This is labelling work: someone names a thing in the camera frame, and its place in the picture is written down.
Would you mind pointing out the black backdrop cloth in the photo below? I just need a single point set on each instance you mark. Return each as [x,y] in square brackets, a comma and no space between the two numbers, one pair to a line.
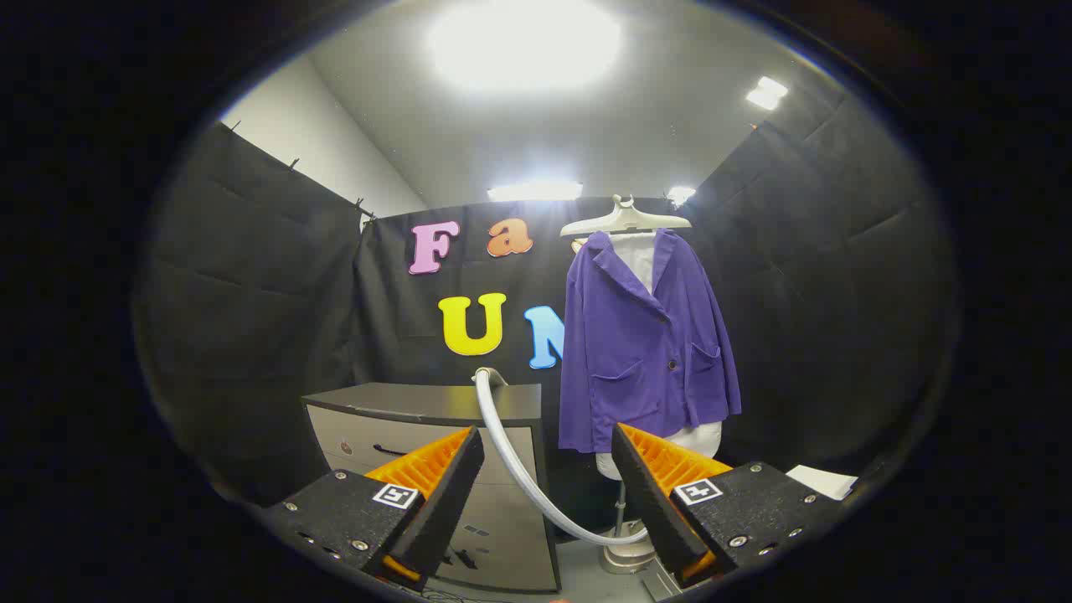
[251,293]

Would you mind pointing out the grey drawer cabinet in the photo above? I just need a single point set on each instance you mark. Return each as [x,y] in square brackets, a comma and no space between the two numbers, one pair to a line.
[360,435]

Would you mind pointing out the rectangular ceiling light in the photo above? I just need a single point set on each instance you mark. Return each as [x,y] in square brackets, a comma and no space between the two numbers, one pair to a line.
[680,196]
[767,92]
[534,191]

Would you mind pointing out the large round ceiling light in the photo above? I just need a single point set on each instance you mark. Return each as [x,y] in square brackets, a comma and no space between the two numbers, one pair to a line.
[523,42]

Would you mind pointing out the white garment steamer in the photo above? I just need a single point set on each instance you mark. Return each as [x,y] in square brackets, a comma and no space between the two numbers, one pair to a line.
[511,452]

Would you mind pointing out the purple jacket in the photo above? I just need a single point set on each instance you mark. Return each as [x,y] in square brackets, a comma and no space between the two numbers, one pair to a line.
[628,335]

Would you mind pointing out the white clothes hanger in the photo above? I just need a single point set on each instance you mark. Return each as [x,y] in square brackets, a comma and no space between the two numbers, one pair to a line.
[624,219]

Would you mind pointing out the white mannequin torso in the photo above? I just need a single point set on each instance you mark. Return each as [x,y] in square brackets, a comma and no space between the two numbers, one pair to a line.
[641,260]

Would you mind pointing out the white box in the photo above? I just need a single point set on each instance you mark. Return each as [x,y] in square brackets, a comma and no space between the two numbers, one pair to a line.
[825,481]

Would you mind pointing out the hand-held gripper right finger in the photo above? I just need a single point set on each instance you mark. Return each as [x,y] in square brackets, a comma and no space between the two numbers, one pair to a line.
[649,502]

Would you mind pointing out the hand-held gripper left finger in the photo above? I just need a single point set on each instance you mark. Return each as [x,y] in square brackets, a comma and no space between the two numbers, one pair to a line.
[448,502]

